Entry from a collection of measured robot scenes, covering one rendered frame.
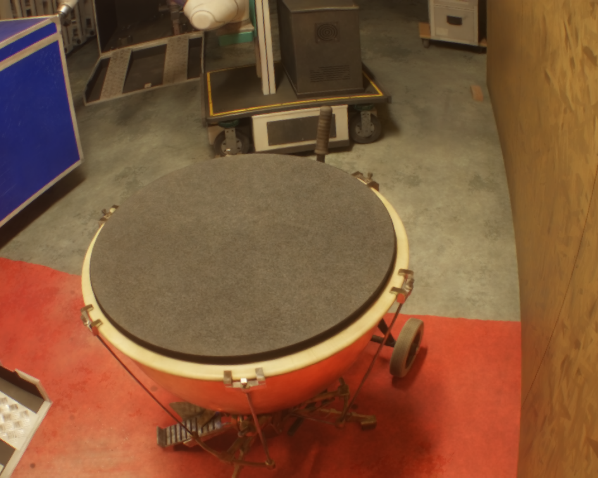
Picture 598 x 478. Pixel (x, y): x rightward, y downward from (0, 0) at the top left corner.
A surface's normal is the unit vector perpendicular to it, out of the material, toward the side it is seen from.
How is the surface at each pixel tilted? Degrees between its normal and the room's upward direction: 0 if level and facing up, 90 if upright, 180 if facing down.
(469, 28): 90
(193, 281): 0
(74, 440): 0
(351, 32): 90
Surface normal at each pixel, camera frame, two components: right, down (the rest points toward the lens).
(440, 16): -0.20, 0.62
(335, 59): 0.17, 0.61
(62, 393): -0.07, -0.78
